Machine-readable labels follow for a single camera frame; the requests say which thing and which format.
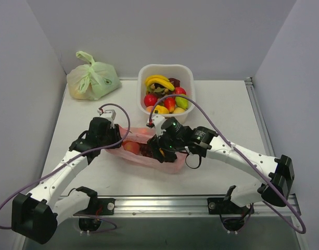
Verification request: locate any pink plastic bag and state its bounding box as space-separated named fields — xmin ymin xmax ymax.
xmin=106 ymin=128 xmax=186 ymax=174

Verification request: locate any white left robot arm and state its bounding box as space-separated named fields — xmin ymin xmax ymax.
xmin=11 ymin=115 xmax=121 ymax=244

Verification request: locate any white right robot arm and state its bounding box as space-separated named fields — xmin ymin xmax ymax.
xmin=147 ymin=115 xmax=295 ymax=213

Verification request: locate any peach fruit in bag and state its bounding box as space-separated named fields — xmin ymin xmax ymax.
xmin=122 ymin=141 xmax=140 ymax=155

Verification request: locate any peach fruit in basket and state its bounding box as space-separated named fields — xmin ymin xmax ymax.
xmin=146 ymin=106 xmax=154 ymax=113

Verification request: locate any green knotted plastic bag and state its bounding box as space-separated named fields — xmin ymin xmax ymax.
xmin=67 ymin=51 xmax=122 ymax=101

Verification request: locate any dark red fruit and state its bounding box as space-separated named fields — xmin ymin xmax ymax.
xmin=169 ymin=78 xmax=180 ymax=88

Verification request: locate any white plastic fruit basket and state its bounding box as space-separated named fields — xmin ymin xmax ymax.
xmin=136 ymin=64 xmax=196 ymax=121

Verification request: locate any red grape bunch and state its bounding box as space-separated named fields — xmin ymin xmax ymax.
xmin=139 ymin=144 xmax=153 ymax=158

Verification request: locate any pale yellow pear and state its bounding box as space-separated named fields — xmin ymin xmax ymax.
xmin=173 ymin=107 xmax=185 ymax=114

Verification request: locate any yellow bell pepper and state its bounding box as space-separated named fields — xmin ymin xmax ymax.
xmin=153 ymin=105 xmax=170 ymax=115

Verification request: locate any green pear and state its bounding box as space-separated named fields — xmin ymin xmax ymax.
xmin=175 ymin=96 xmax=188 ymax=110

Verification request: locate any red apple left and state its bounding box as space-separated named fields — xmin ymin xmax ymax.
xmin=144 ymin=94 xmax=158 ymax=107

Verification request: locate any red apple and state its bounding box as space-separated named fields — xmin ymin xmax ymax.
xmin=172 ymin=87 xmax=187 ymax=95
xmin=144 ymin=94 xmax=158 ymax=107

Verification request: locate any red apple right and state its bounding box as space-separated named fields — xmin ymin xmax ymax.
xmin=172 ymin=87 xmax=187 ymax=95

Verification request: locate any yellow banana bunch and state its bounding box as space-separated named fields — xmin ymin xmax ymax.
xmin=145 ymin=74 xmax=175 ymax=91

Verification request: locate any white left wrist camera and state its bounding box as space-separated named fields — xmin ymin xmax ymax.
xmin=97 ymin=108 xmax=116 ymax=128

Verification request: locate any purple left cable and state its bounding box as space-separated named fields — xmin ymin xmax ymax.
xmin=0 ymin=103 xmax=131 ymax=230

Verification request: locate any aluminium front rail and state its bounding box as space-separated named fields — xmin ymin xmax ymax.
xmin=70 ymin=194 xmax=302 ymax=219

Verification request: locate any aluminium rail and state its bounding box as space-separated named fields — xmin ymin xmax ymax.
xmin=70 ymin=194 xmax=302 ymax=219
xmin=244 ymin=78 xmax=275 ymax=156

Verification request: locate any aluminium right side rail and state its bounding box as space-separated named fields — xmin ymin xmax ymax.
xmin=244 ymin=78 xmax=275 ymax=156

